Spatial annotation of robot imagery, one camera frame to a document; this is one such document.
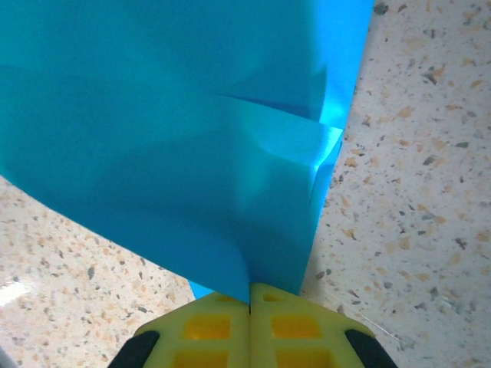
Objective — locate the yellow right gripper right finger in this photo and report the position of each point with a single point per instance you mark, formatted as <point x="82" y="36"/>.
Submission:
<point x="295" y="345"/>

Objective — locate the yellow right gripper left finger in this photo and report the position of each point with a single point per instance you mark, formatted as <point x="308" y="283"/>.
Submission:
<point x="207" y="345"/>

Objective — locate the blue cloth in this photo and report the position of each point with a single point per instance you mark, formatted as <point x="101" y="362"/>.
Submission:
<point x="153" y="134"/>

